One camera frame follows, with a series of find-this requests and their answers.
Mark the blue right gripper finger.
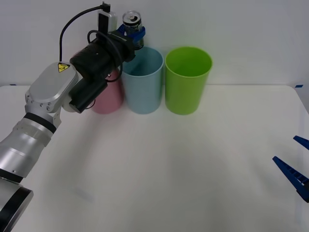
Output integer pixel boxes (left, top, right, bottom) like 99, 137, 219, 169
293, 135, 309, 150
272, 156, 309, 203

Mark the pale blue plastic bin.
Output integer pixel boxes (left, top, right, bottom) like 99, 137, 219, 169
120, 46, 165, 115

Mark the green plastic bin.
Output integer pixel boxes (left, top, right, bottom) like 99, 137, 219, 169
165, 46, 213, 116

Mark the pink plastic bin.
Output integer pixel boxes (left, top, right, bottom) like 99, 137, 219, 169
89, 66, 125, 115

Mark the dark grey drink can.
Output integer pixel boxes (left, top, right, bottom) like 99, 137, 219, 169
122, 10, 145, 51

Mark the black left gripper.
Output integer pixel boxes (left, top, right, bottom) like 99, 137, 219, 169
107, 24, 147, 63

